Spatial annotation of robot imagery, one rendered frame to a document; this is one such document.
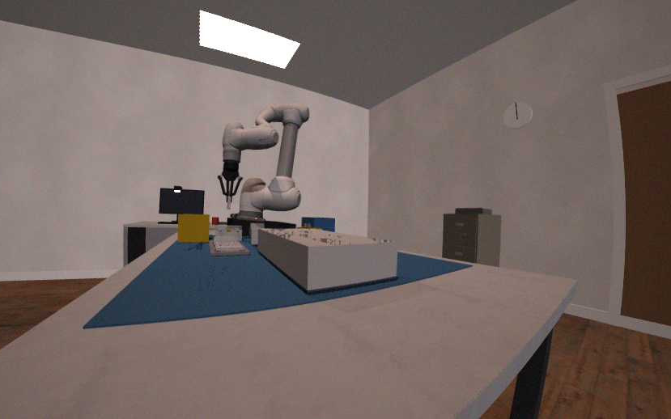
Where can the yellow open-top bin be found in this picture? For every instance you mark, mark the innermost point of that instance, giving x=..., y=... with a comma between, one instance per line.
x=193, y=227

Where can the dark blue bench mat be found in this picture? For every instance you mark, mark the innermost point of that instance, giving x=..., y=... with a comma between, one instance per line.
x=186, y=283

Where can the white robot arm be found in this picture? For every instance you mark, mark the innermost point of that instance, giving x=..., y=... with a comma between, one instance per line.
x=281, y=195

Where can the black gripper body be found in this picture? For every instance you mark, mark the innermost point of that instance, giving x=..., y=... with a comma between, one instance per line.
x=231, y=168

